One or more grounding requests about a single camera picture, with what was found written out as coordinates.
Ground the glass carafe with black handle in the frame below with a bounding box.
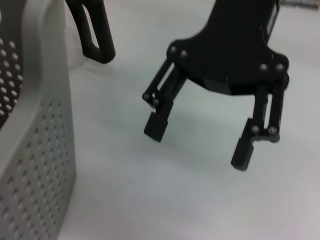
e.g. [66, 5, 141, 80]
[64, 0, 117, 72]

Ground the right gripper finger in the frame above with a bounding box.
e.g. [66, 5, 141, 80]
[141, 58, 188, 143]
[230, 74, 289, 172]

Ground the grey-green perforated storage bin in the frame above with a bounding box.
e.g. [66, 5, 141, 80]
[0, 0, 76, 240]

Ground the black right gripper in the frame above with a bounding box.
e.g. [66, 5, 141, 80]
[167, 0, 290, 97]

